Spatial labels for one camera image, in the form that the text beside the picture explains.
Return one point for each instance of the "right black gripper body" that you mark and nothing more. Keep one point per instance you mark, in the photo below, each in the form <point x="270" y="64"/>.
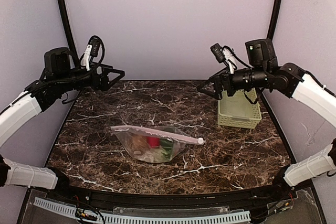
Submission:
<point x="219" y="85"/>

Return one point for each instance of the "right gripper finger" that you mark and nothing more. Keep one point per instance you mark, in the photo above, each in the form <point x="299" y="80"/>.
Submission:
<point x="213" y="94"/>
<point x="215" y="80"/>

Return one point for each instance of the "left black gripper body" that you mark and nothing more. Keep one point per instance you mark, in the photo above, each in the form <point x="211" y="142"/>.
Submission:
<point x="104" y="78"/>

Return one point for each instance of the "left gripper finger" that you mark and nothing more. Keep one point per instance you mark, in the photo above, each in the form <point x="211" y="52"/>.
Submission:
<point x="110" y="69"/>
<point x="113" y="78"/>

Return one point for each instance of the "brown potato toy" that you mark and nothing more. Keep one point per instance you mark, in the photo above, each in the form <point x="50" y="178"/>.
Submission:
<point x="139" y="143"/>

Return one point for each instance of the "dark green pepper toy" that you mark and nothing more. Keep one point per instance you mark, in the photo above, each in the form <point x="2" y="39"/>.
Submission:
<point x="166" y="144"/>

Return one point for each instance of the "clear zip top bag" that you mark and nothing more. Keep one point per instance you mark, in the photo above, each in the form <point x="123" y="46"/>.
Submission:
<point x="124" y="134"/>

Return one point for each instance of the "red pepper toy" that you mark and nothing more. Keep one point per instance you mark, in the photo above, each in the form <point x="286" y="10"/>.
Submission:
<point x="153" y="142"/>

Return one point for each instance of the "white garlic toy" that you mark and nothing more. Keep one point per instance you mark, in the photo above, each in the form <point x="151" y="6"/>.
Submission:
<point x="154" y="156"/>

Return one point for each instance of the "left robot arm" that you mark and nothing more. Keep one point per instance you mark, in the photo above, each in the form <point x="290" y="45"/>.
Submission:
<point x="62" y="73"/>

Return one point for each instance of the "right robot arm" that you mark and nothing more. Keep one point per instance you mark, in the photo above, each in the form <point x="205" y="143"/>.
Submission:
<point x="294" y="82"/>

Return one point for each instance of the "green plastic basket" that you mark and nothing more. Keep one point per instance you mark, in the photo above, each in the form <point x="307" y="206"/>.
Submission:
<point x="237" y="111"/>

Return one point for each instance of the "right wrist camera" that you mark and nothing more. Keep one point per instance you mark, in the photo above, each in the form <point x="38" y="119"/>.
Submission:
<point x="227" y="56"/>

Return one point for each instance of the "right black corner post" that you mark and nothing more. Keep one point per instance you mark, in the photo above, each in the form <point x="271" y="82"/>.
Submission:
<point x="273" y="19"/>

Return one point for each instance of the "black front table rail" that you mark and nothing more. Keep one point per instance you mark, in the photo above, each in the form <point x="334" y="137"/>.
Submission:
<point x="166" y="187"/>

